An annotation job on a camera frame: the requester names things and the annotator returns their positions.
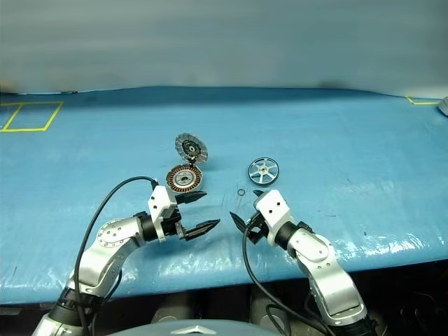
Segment grey robot torso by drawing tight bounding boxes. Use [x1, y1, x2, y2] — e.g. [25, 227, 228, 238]
[108, 317, 281, 336]

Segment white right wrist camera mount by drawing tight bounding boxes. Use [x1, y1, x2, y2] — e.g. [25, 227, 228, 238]
[254, 189, 292, 246]

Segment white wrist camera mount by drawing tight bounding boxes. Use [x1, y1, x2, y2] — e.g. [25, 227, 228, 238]
[254, 189, 292, 246]
[146, 185, 180, 243]

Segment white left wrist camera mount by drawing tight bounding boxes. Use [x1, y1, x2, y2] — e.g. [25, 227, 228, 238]
[146, 185, 180, 243]

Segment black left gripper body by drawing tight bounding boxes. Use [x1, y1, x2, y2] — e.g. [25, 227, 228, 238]
[161, 204, 186, 241]

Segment blue plastic table cover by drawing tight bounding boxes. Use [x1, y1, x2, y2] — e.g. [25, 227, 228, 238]
[0, 85, 448, 305]

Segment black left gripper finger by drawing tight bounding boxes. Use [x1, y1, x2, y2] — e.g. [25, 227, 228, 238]
[174, 191, 209, 206]
[182, 218, 221, 242]

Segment dark rounded shape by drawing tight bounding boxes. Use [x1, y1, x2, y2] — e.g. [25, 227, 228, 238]
[150, 303, 192, 325]
[248, 297, 292, 336]

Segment motor stator with copper windings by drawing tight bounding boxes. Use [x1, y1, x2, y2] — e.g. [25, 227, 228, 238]
[164, 163, 204, 194]

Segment silver spoked motor rotor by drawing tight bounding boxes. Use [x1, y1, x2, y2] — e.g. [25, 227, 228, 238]
[247, 157, 281, 188]

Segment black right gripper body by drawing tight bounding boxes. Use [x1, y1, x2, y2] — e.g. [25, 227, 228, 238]
[246, 211, 269, 245]

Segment finned silver motor cover disc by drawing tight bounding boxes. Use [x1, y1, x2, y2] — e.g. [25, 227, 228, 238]
[174, 132, 209, 165]

